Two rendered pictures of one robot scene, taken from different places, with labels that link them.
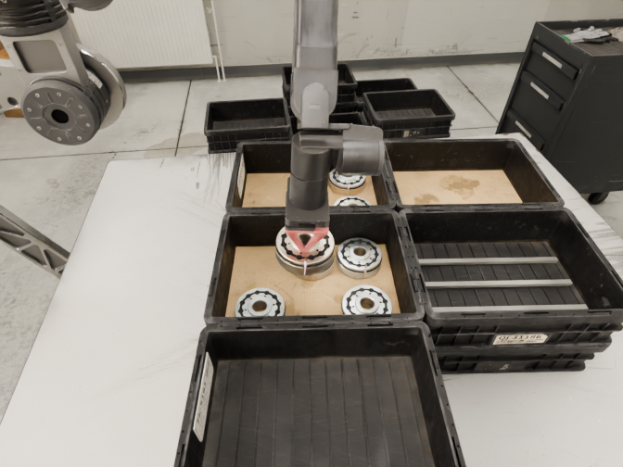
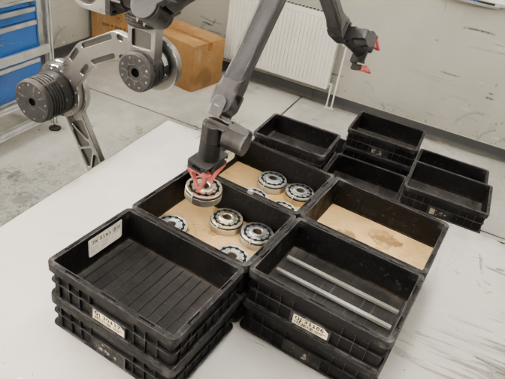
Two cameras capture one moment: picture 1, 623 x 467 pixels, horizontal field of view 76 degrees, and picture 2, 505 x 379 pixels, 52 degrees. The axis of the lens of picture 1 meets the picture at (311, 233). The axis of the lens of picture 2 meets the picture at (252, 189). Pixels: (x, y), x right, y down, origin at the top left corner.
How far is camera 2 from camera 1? 0.87 m
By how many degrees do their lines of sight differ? 23
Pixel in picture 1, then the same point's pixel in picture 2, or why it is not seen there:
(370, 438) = (170, 312)
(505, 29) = not seen: outside the picture
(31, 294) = not seen: hidden behind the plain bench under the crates
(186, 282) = not seen: hidden behind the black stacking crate
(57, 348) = (61, 201)
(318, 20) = (237, 68)
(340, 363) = (190, 276)
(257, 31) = (381, 77)
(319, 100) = (220, 103)
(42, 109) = (128, 65)
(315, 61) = (227, 85)
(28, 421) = (24, 225)
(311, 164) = (206, 132)
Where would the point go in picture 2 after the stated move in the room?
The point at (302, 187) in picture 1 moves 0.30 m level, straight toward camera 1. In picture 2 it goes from (201, 145) to (119, 195)
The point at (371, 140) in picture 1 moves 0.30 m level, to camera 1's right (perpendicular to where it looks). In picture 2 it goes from (241, 134) to (351, 183)
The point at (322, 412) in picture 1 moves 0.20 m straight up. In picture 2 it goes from (158, 288) to (161, 229)
